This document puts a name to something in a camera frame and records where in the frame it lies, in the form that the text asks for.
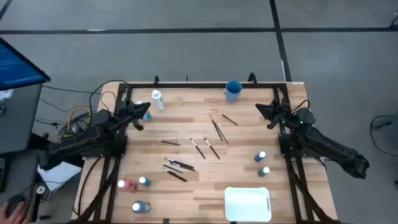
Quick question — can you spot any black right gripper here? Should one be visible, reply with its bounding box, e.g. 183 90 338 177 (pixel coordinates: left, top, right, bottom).
254 99 292 131

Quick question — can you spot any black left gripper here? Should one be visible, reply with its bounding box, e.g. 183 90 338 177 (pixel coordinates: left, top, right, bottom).
116 98 152 132

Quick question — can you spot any red paint bottle white cap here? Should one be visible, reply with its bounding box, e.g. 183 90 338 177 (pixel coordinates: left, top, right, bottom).
117 179 139 194

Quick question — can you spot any large navy paint bottle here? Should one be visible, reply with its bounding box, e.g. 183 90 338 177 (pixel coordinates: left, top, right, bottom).
131 200 152 215

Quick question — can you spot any blue plastic cup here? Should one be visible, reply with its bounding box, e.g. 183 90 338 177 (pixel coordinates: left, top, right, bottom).
225 80 243 103

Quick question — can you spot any white plastic tray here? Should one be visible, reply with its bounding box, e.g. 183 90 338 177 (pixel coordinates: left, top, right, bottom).
224 186 272 223

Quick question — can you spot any white paper booklet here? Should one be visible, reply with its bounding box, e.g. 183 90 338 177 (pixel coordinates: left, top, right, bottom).
37 161 83 192

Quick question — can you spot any black metal beam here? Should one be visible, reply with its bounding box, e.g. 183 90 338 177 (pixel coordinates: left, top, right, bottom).
28 132 53 156

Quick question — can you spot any grey desk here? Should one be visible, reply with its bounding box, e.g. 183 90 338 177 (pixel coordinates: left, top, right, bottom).
0 83 44 156

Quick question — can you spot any computer monitor blue screen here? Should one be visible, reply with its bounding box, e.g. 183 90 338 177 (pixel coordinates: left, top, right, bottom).
0 37 52 92

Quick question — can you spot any black computer mouse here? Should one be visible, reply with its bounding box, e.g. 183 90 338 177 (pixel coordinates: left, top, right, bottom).
6 194 27 217

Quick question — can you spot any person's hand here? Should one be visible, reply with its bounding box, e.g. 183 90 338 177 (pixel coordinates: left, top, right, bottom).
0 201 29 224

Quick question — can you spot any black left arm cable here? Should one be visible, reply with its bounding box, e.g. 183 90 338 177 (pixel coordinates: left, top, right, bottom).
89 79 128 113

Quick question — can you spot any yellow cable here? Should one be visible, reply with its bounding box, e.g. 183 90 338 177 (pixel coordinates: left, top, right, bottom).
67 106 93 139

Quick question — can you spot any thin black floor cable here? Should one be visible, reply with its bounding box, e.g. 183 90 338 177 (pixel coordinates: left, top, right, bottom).
42 84 102 95

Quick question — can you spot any black looped floor cable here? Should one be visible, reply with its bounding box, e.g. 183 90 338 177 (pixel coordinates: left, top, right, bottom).
369 114 398 157

